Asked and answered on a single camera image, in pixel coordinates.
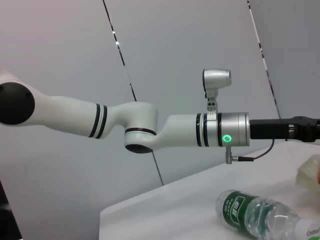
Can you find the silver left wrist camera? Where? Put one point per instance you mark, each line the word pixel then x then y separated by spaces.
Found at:
pixel 216 78

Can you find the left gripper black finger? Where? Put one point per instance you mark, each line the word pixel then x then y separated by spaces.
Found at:
pixel 312 131

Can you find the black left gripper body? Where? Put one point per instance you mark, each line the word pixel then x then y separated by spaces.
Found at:
pixel 270 128

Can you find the green label water bottle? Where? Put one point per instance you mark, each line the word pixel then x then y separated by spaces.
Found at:
pixel 250 212

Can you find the translucent wavy fruit plate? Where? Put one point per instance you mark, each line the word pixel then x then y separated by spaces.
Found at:
pixel 308 172

